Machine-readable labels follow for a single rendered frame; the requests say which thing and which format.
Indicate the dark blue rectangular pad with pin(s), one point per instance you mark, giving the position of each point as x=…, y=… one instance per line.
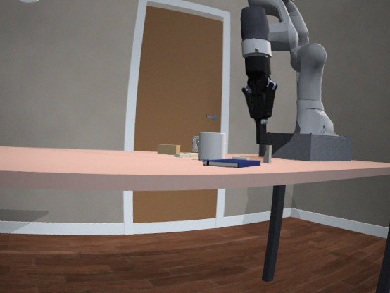
x=231, y=163

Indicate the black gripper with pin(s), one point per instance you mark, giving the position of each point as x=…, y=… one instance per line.
x=259, y=83

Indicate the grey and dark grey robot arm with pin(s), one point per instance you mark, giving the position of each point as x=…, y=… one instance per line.
x=307, y=59

